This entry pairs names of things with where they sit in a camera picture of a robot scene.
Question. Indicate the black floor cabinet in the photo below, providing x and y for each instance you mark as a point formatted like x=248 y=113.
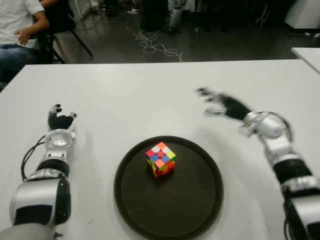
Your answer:
x=155 y=15

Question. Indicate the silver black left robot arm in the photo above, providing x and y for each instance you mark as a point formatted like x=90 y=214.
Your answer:
x=42 y=197

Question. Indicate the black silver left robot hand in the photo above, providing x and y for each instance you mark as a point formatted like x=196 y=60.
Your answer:
x=60 y=122

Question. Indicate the white cabinet black base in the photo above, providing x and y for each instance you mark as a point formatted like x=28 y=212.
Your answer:
x=305 y=15

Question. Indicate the black chair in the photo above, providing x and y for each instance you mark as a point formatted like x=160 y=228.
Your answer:
x=60 y=22

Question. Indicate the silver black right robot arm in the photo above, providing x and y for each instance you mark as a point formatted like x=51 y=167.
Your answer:
x=282 y=155

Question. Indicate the seated person white shirt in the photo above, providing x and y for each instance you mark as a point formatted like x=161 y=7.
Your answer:
x=17 y=20

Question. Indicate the white power strip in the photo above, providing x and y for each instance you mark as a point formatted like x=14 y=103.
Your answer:
x=134 y=11

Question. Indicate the white side table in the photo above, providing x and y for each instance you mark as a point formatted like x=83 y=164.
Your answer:
x=308 y=56

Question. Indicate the white metal folding frame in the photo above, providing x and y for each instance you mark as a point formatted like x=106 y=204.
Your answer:
x=263 y=17

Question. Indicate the white frame display cabinet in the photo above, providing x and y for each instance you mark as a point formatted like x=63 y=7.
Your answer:
x=83 y=10

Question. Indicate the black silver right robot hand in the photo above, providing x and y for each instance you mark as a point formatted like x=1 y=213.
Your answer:
x=232 y=106

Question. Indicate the dark brown round plate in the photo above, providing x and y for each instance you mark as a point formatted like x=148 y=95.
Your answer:
x=190 y=200

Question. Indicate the small white floor object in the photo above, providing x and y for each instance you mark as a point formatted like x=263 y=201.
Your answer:
x=317 y=35

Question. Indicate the multicoloured Rubik's cube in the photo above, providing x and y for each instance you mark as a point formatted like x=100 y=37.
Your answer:
x=160 y=157

